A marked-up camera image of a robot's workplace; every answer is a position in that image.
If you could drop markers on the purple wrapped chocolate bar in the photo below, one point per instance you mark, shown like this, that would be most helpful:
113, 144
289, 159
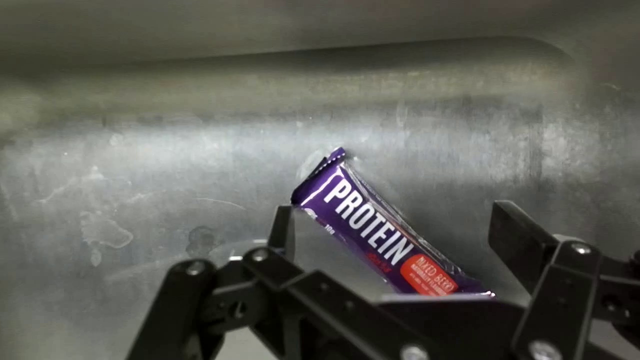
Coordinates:
360, 217

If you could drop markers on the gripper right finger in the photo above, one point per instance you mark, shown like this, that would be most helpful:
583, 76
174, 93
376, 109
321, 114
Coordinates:
565, 290

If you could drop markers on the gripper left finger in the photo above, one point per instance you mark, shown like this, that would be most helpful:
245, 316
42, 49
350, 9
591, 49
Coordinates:
295, 295

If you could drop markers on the stainless steel sink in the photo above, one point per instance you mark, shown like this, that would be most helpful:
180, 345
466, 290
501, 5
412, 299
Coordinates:
150, 150

